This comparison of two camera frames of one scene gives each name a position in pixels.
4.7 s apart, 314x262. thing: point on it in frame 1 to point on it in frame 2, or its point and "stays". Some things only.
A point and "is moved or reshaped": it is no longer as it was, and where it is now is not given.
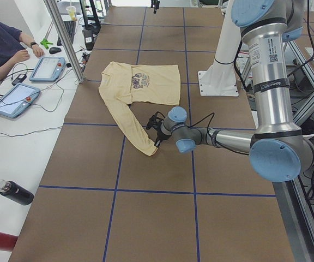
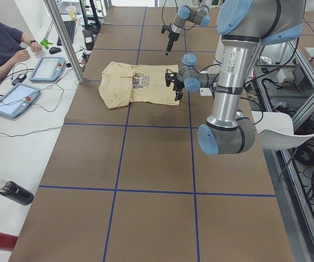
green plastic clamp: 45,42 stays
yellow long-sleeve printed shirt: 121,84 is moved or reshaped
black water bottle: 15,191 stays
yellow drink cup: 72,12 stays
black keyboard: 70,26 stays
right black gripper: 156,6 to 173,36
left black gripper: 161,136 to 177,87
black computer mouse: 54,50 stays
